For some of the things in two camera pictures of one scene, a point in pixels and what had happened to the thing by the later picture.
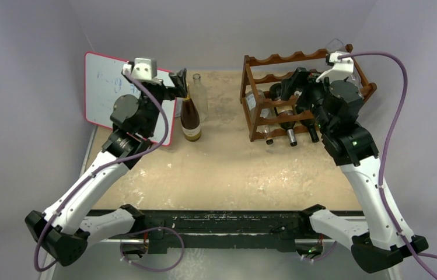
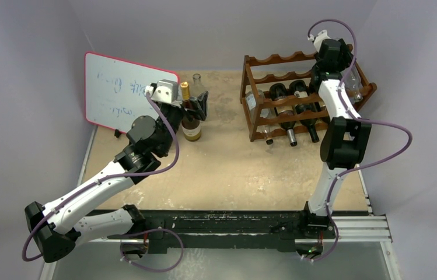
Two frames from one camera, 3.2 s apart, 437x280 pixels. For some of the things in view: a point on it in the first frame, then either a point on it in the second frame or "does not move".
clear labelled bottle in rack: x=265 y=112 does not move
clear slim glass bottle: x=199 y=93 does not move
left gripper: x=178 y=91 to x=198 y=111
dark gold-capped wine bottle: x=190 y=119 does not move
